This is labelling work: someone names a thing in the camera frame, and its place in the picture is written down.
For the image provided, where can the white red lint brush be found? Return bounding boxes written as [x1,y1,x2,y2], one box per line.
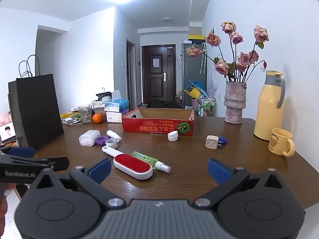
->
[102,146,153,180]

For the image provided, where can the white cotton ball container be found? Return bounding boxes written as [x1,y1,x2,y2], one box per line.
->
[79,130,101,146]

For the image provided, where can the metal rolling cart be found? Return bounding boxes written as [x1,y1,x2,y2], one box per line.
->
[199,97,216,117]

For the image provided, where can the pink plastic basket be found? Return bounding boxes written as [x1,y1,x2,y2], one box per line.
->
[191,98,200,115]

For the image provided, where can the person's left hand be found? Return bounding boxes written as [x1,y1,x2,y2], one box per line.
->
[0,183,17,221]

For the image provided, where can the yellow thermos jug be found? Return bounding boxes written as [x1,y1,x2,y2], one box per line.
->
[254,70,286,141]

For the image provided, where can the yellow plastic hangers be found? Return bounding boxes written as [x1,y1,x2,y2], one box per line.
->
[184,87,200,99]

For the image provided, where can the lilac plastic hangers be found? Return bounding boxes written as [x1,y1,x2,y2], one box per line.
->
[209,76,218,97]

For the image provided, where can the yellow black box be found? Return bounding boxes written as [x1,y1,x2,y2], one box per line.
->
[188,34,205,43]

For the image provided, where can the blue tissue pack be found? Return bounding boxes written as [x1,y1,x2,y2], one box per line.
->
[104,90,130,112]

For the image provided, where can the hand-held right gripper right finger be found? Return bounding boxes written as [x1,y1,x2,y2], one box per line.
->
[193,158,291,211]

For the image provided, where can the purple white tissue pack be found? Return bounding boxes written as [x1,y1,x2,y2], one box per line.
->
[106,108,129,123]

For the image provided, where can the red printed cardboard box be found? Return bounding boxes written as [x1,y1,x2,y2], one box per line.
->
[122,108,195,136]

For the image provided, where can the green spray bottle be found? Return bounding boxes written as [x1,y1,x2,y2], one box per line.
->
[132,151,172,173]

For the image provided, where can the black paper bag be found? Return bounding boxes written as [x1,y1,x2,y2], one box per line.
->
[8,55,64,150]

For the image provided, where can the clear drinking glass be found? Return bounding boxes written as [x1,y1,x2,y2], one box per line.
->
[78,105,93,124]

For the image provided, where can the pink ceramic vase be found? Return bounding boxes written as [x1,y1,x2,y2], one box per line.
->
[223,81,248,124]

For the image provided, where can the brown entrance door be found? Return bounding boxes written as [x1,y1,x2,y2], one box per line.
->
[141,44,176,105]

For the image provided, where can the bunch of dried pink roses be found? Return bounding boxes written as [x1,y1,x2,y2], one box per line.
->
[187,21,270,83]

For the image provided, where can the white round jar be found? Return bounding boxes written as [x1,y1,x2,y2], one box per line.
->
[105,139,120,150]

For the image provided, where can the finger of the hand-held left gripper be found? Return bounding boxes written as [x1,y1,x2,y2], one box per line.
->
[0,146,36,158]
[0,154,70,177]

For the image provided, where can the black folding chair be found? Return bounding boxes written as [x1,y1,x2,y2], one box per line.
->
[147,100,182,109]

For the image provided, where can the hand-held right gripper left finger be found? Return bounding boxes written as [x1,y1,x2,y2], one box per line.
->
[29,158,127,211]

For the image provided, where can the clear lidded food container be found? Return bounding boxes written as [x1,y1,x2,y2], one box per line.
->
[92,100,108,116]

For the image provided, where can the small white bottle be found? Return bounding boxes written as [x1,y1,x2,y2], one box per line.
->
[106,130,122,142]

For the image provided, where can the grey refrigerator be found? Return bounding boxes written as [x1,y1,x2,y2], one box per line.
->
[181,40,207,109]

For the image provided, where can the folded clear umbrella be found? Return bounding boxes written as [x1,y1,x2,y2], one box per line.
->
[200,42,207,74]

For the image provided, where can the lit device screen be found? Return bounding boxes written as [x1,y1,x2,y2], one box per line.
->
[0,121,16,143]

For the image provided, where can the dark interior door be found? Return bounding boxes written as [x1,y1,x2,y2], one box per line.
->
[126,38,137,110]

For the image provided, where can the white charging cable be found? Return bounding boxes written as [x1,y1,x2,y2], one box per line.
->
[61,117,83,125]

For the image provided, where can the yellow bear mug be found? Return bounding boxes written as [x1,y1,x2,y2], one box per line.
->
[268,128,296,157]

